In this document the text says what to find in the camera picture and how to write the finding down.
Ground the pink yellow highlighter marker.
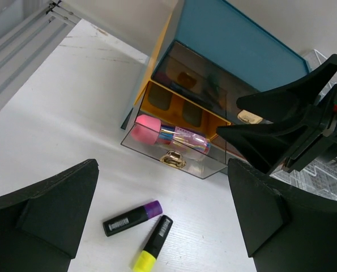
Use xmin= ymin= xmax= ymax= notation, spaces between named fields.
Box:
xmin=133 ymin=215 xmax=173 ymax=272

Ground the white wire mesh file rack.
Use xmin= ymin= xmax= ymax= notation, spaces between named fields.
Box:
xmin=271 ymin=49 xmax=337 ymax=201

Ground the black purple highlighter marker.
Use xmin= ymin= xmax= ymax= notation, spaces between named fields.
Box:
xmin=103 ymin=200 xmax=163 ymax=237

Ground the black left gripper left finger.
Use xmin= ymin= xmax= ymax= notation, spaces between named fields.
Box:
xmin=0 ymin=159 xmax=99 ymax=271

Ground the colourful pen bundle pouch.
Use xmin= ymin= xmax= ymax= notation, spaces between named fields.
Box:
xmin=131 ymin=114 xmax=211 ymax=160

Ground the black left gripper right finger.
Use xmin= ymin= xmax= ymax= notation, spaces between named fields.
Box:
xmin=228 ymin=159 xmax=337 ymax=271

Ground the teal drawer organizer box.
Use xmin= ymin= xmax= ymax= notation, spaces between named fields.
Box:
xmin=121 ymin=1 xmax=309 ymax=179

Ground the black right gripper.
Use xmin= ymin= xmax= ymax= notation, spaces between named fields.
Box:
xmin=216 ymin=54 xmax=337 ymax=175

